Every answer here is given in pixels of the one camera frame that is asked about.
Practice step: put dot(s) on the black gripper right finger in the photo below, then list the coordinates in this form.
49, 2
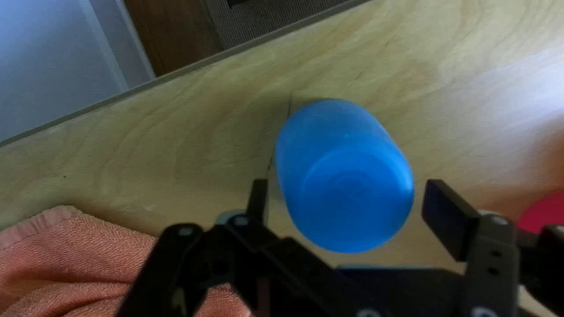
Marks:
449, 216

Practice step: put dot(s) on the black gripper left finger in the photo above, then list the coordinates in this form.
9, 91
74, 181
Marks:
257, 199

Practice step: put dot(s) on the blue plastic cup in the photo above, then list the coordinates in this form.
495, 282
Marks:
345, 183

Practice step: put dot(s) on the pink plastic cup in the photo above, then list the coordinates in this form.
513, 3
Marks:
543, 211

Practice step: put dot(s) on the orange towel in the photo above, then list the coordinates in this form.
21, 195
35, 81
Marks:
65, 262

